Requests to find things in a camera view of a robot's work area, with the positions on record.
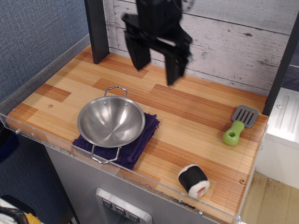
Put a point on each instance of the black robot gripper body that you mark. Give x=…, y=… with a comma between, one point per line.
x=158, y=19

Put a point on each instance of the yellow object at corner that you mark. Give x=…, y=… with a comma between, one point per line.
x=32, y=219

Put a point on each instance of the plush sushi roll toy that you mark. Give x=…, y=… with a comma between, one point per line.
x=193, y=180

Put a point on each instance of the green grey toy spatula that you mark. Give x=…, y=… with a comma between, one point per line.
x=243, y=117

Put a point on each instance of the stainless steel two-handled bowl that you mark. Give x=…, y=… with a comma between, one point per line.
x=112, y=120

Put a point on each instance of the clear acrylic table guard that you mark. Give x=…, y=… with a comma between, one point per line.
x=193, y=113

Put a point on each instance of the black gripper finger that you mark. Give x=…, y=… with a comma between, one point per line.
x=176, y=59
x=138, y=50

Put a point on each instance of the black upright post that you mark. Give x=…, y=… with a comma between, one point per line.
x=96, y=21
x=282, y=69

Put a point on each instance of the black right upright post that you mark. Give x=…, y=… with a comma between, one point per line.
x=282, y=69

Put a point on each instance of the white ribbed side appliance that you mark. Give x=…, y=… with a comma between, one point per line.
x=278, y=157

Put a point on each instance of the black left upright post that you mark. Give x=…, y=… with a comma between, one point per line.
x=96, y=21

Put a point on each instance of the silver toy fridge cabinet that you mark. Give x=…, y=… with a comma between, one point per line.
x=81, y=180

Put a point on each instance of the purple folded cloth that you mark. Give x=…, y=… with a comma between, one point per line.
x=130, y=153

